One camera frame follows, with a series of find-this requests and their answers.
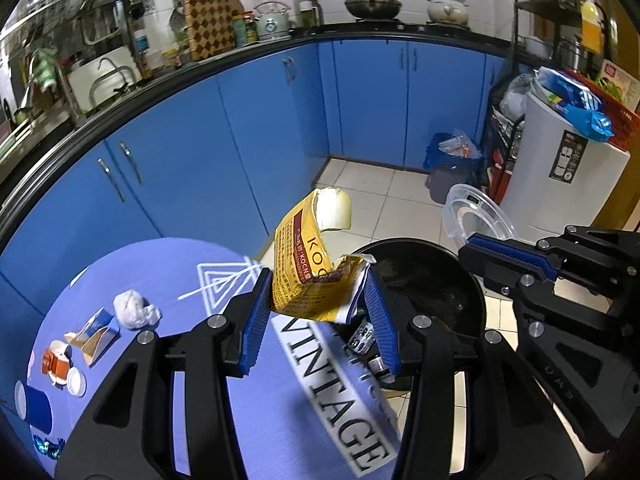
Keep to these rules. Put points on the crumpled white tissue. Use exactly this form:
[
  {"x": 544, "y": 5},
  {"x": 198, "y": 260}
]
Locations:
[{"x": 132, "y": 310}]

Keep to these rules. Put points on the checkered cutting board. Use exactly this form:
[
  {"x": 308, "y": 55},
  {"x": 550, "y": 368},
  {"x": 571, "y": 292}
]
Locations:
[{"x": 207, "y": 20}]

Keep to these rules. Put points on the black metal shelf rack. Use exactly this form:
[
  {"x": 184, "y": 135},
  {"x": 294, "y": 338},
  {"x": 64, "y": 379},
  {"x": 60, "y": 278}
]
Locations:
[{"x": 500, "y": 110}]

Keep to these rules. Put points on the grey bin with blue bag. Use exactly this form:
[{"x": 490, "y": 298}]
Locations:
[{"x": 445, "y": 185}]

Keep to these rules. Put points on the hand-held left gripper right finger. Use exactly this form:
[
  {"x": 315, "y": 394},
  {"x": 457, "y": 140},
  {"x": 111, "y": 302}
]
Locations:
[{"x": 380, "y": 320}]

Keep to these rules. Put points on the torn blue cardboard box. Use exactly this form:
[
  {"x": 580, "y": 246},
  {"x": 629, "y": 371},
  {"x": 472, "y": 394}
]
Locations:
[{"x": 97, "y": 332}]

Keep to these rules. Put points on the pale green kettle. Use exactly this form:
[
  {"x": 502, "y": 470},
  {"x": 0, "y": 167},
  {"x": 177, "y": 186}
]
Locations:
[{"x": 272, "y": 25}]

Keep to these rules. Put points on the blue printed tablecloth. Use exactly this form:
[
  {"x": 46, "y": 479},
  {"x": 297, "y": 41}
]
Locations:
[{"x": 150, "y": 270}]

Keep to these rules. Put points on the white bottle cap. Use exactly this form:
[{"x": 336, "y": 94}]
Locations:
[{"x": 76, "y": 382}]

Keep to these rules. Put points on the blue plastic package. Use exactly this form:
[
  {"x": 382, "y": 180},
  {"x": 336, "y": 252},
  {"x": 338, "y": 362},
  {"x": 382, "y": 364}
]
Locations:
[{"x": 592, "y": 122}]

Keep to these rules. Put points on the green white dish cloth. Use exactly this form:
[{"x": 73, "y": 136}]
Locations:
[{"x": 46, "y": 70}]

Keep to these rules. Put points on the blue foil wrapper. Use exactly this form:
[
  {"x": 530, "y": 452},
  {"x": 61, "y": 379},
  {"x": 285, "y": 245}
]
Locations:
[{"x": 47, "y": 446}]

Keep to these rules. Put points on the yellow juice bottle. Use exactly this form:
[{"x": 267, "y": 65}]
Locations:
[{"x": 592, "y": 30}]

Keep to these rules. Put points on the blue paper cup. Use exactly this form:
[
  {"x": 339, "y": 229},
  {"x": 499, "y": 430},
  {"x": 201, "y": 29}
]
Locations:
[{"x": 37, "y": 405}]

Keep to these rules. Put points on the green label jar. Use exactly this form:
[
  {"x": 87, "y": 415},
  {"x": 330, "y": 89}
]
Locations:
[{"x": 245, "y": 30}]

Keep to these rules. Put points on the glass oil bottle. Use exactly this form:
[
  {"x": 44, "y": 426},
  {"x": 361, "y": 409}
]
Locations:
[{"x": 309, "y": 12}]

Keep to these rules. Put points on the clear plastic lid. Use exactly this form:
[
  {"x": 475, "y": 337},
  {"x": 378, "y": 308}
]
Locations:
[{"x": 452, "y": 210}]

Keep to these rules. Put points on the white ceramic pot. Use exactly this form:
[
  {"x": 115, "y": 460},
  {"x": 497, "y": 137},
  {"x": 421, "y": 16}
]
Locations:
[{"x": 447, "y": 10}]

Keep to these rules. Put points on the dark wok with lid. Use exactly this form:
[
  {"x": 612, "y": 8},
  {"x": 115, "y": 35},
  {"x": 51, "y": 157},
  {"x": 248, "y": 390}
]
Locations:
[{"x": 372, "y": 7}]

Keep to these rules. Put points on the white appliance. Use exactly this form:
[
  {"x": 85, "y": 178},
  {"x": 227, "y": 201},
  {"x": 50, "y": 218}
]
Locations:
[{"x": 530, "y": 160}]

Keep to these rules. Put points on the white basin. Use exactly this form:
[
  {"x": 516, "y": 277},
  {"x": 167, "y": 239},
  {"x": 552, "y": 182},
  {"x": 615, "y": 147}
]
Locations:
[{"x": 80, "y": 72}]

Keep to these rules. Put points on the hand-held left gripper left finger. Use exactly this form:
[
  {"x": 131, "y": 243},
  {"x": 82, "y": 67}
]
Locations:
[{"x": 255, "y": 320}]

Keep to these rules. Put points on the white plastic bag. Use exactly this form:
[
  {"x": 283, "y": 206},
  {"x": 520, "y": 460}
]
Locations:
[{"x": 515, "y": 97}]

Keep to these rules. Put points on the torn yellow packet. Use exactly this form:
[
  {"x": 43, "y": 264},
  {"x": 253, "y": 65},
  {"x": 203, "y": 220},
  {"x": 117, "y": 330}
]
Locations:
[{"x": 300, "y": 260}]

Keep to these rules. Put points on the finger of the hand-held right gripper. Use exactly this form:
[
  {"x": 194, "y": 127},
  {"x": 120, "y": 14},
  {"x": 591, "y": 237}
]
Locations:
[
  {"x": 510, "y": 251},
  {"x": 492, "y": 270}
]

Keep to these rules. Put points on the steel pot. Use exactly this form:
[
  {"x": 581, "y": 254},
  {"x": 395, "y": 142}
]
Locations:
[{"x": 570, "y": 55}]

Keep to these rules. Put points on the white paper wrapper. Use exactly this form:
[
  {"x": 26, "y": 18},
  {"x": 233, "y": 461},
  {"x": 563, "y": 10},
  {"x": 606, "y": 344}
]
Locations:
[{"x": 61, "y": 345}]

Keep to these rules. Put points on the small orange box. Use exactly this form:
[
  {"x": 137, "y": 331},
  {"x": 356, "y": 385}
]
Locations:
[{"x": 54, "y": 364}]

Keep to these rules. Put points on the brown medicine bottle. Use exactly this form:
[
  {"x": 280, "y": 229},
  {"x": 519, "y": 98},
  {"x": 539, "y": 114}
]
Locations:
[{"x": 380, "y": 367}]

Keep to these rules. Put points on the red basket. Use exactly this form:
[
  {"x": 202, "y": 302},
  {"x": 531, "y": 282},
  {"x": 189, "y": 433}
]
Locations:
[{"x": 625, "y": 130}]

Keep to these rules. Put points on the black trash bin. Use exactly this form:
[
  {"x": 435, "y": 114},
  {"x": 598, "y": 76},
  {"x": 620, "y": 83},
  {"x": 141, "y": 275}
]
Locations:
[{"x": 440, "y": 285}]

